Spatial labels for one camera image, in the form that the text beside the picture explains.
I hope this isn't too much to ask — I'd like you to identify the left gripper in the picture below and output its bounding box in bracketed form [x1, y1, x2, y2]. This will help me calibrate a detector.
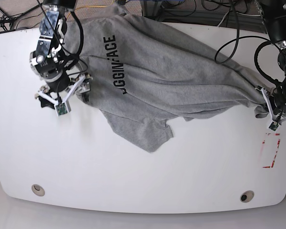
[255, 82, 286, 124]

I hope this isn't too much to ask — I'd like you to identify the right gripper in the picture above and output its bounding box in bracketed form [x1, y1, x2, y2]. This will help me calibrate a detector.
[34, 73, 92, 109]

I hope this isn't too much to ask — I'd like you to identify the grey T-shirt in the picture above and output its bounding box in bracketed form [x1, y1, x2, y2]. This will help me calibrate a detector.
[80, 4, 268, 152]

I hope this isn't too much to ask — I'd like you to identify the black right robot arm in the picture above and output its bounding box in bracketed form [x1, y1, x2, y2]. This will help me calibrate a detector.
[30, 0, 90, 116]

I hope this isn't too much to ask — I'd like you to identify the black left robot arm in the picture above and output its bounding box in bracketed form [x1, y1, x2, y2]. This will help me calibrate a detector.
[254, 0, 286, 131]

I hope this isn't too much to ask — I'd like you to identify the red tape rectangle marking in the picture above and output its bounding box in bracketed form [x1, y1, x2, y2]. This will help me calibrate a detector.
[260, 133, 281, 168]

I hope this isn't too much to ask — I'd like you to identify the black tripod stand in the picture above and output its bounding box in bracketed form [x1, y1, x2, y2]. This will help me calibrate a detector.
[0, 4, 42, 34]

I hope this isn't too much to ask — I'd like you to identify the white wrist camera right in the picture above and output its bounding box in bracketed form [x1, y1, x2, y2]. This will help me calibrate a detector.
[54, 101, 71, 116]

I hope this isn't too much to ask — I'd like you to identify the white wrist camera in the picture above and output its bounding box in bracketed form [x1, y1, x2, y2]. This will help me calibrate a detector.
[268, 120, 281, 132]
[54, 101, 71, 116]

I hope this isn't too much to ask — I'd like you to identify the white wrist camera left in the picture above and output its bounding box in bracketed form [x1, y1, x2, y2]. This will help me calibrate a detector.
[268, 120, 281, 132]

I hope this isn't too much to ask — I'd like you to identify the left table cable grommet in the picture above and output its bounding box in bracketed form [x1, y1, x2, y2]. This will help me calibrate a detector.
[31, 184, 45, 197]

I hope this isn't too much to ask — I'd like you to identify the table cable grommet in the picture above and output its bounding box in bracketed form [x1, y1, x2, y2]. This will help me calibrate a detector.
[31, 184, 45, 197]
[240, 190, 255, 203]

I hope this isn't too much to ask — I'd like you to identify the right table cable grommet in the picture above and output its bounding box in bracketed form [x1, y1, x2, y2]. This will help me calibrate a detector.
[240, 190, 255, 203]

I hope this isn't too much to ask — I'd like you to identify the yellow cable on floor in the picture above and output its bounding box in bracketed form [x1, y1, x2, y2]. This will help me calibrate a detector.
[73, 0, 114, 12]

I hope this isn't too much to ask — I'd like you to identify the metal equipment frame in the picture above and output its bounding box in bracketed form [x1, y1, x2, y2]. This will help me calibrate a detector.
[140, 0, 163, 21]

